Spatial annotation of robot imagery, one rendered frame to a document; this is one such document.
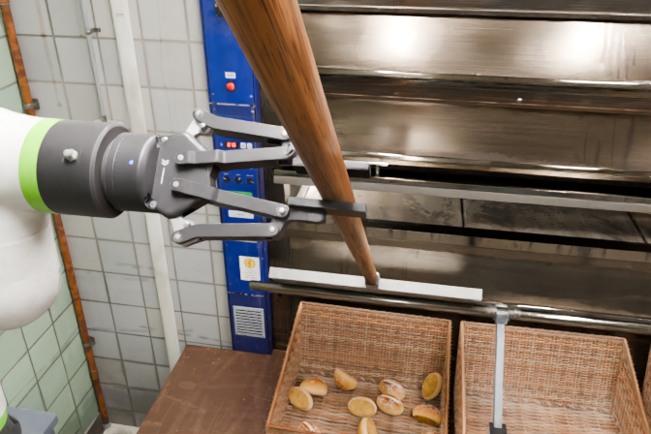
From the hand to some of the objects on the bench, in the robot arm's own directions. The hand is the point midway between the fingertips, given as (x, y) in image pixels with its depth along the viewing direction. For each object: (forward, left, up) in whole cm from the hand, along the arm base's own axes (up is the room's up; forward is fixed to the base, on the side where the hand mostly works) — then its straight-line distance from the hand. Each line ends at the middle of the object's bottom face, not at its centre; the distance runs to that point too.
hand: (330, 187), depth 53 cm
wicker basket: (-4, +97, -137) cm, 168 cm away
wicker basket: (+55, +96, -137) cm, 176 cm away
